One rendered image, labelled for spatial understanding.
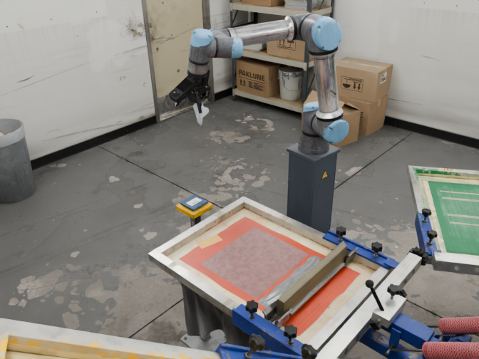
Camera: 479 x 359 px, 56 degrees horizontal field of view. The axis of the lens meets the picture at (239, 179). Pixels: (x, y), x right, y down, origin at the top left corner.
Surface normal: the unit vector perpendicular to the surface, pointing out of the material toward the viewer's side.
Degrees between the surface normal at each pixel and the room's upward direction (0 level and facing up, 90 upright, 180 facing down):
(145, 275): 0
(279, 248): 0
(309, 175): 90
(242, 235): 0
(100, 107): 90
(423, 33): 90
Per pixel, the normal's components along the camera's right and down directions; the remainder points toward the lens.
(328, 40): 0.33, 0.34
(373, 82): -0.59, 0.38
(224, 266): -0.02, -0.87
